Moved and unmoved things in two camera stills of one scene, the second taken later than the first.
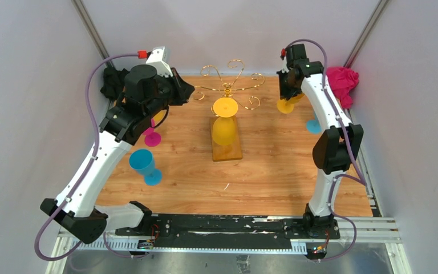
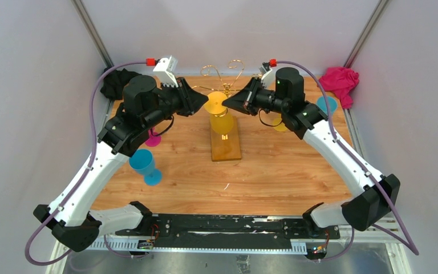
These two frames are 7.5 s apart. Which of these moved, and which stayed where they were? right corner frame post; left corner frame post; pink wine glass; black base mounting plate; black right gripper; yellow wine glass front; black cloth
Moved: black right gripper; yellow wine glass front
Stayed: right corner frame post; left corner frame post; black cloth; black base mounting plate; pink wine glass
